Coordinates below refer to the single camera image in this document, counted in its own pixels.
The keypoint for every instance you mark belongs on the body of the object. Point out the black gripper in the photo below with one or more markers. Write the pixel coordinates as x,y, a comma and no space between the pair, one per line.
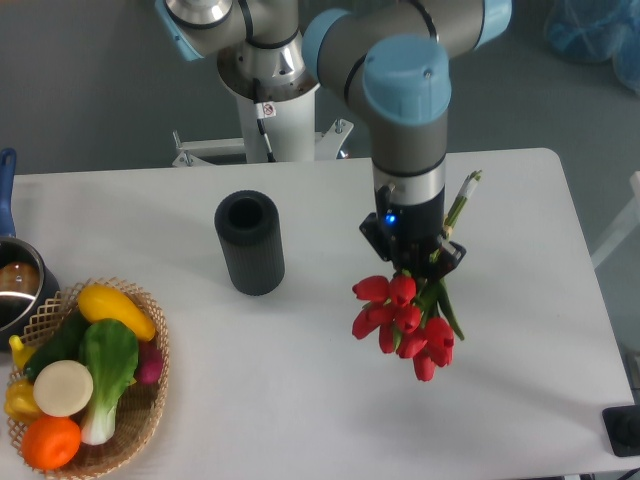
411,237

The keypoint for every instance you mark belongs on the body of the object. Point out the red tulip bouquet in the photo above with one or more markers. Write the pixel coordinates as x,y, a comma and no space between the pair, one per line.
414,317

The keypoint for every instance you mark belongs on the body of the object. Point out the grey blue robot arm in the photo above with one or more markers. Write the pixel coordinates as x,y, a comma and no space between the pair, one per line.
390,67

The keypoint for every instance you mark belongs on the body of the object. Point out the black ribbed cylindrical vase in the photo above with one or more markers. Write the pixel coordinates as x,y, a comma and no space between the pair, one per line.
248,227

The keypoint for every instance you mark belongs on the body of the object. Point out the blue plastic bag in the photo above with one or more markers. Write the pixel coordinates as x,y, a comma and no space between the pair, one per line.
597,32

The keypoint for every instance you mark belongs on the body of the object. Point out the black device at edge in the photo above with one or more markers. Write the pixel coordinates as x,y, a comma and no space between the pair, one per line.
622,427

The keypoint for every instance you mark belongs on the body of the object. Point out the purple red radish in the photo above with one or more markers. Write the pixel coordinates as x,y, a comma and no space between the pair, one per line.
150,364

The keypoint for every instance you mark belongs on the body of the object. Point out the yellow squash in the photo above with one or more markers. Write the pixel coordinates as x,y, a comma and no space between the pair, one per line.
98,302

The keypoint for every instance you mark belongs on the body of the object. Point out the green bok choy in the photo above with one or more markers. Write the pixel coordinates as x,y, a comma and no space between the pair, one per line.
109,350

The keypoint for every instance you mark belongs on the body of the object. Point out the woven wicker basket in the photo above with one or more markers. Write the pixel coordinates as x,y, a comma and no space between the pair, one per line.
141,406

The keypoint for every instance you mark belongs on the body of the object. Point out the dark green cucumber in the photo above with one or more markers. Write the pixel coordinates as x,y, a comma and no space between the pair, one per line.
64,344

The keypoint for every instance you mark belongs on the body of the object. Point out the cream round onion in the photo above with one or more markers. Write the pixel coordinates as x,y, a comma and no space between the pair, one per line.
63,388

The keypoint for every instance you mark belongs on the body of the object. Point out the small yellow banana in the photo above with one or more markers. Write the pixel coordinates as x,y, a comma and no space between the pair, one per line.
21,353

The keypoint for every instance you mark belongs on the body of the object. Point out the orange fruit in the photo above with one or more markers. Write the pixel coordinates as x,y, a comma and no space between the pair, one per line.
50,442

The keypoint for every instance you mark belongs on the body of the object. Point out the yellow bell pepper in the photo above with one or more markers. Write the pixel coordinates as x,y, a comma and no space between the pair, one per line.
20,404

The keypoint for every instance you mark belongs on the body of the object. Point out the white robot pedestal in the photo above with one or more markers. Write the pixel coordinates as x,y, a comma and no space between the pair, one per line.
272,131

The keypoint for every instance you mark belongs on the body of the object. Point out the white frame at right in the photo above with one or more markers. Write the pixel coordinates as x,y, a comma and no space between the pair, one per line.
624,223

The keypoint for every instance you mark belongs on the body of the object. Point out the blue handled steel pot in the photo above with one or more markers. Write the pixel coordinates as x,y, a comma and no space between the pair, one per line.
26,282

